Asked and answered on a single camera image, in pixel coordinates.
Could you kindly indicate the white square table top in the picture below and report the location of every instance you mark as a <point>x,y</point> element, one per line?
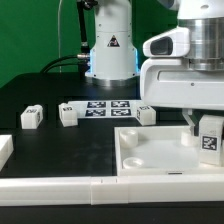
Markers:
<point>159,150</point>

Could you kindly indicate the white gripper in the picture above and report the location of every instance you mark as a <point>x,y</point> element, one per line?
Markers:
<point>168,80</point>

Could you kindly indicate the white sheet with markers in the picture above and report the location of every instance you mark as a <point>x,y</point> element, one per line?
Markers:
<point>107,108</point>

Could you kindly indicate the white left fence block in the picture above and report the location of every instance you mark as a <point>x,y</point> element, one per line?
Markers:
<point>6,149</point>

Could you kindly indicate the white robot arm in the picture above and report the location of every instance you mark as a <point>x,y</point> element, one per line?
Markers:
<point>113,59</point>

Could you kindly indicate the white front fence rail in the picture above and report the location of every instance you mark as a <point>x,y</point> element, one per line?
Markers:
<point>111,190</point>

